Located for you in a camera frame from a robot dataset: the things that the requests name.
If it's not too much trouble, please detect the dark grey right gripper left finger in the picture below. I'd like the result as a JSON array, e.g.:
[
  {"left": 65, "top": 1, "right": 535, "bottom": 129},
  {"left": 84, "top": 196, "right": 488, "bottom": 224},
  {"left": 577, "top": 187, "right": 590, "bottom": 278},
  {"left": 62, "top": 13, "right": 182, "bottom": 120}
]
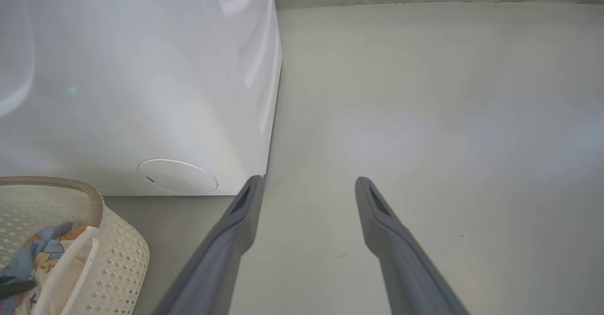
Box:
[{"left": 153, "top": 175, "right": 265, "bottom": 315}]

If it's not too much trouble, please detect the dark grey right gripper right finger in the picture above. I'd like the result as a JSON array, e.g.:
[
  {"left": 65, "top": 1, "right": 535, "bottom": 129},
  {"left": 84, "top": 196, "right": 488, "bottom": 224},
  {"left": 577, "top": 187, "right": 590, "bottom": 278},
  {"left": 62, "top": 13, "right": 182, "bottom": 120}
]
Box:
[{"left": 355, "top": 177, "right": 470, "bottom": 315}]

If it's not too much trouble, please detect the light blue patterned top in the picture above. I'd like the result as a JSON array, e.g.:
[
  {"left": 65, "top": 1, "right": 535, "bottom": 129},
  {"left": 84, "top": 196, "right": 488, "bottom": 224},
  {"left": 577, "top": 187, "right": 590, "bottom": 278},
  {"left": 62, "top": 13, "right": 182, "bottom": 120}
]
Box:
[{"left": 0, "top": 221, "right": 90, "bottom": 315}]

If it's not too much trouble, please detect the cream perforated laundry basket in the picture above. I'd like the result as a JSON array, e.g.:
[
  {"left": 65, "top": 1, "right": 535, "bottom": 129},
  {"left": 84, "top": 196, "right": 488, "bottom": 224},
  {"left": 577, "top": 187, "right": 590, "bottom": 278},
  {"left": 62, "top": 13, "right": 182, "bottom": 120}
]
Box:
[{"left": 0, "top": 176, "right": 150, "bottom": 315}]

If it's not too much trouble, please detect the white front-load washing machine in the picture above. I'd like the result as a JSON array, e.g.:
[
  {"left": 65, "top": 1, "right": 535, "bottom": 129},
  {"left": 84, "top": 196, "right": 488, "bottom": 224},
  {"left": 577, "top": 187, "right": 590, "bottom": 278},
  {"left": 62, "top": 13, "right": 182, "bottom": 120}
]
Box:
[{"left": 0, "top": 0, "right": 283, "bottom": 197}]

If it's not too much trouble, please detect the round white filter cover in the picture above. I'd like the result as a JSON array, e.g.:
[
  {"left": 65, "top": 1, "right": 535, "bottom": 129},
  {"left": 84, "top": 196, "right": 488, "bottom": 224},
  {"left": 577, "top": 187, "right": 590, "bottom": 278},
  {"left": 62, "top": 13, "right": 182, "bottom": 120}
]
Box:
[{"left": 138, "top": 159, "right": 218, "bottom": 195}]

